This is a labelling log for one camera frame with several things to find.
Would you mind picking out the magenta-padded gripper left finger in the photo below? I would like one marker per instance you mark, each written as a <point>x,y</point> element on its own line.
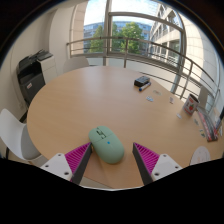
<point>60,165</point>

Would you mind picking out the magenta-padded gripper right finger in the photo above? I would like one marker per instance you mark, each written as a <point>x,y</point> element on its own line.
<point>165,165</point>

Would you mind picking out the pale green computer mouse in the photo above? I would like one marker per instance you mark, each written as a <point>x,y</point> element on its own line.
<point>107,145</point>

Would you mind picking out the small white sticker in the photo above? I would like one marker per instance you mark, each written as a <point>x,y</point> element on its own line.
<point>179,116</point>

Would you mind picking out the white plastic chair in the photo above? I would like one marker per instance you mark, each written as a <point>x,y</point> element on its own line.
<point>15,133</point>
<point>76,65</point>
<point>205,96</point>

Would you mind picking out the small narrow sticker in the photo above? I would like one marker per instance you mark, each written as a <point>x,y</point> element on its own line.
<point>171,100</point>

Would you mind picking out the small blue sticker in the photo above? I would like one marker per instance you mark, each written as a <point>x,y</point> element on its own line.
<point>149,99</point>

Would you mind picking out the pale oval sticker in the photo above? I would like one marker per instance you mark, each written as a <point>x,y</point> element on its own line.
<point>157,92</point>

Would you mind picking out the blue whiteboard marker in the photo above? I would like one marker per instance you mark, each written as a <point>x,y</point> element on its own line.
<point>145,86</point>

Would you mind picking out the black whiteboard eraser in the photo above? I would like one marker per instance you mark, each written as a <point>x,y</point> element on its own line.
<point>141,81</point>

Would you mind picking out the black and white office printer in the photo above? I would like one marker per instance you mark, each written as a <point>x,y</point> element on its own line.
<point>31,76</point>

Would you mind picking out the metal balcony railing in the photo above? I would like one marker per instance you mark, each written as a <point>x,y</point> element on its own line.
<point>126,50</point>

